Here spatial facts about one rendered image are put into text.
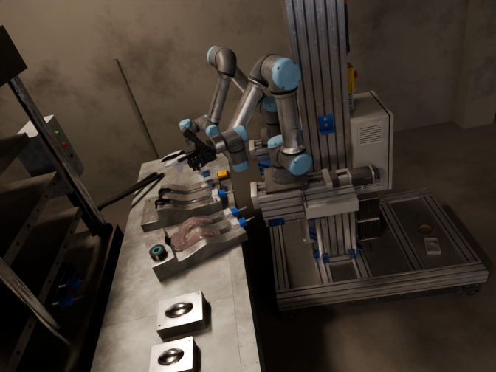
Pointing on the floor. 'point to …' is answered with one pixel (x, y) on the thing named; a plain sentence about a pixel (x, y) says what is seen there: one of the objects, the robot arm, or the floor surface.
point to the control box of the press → (32, 150)
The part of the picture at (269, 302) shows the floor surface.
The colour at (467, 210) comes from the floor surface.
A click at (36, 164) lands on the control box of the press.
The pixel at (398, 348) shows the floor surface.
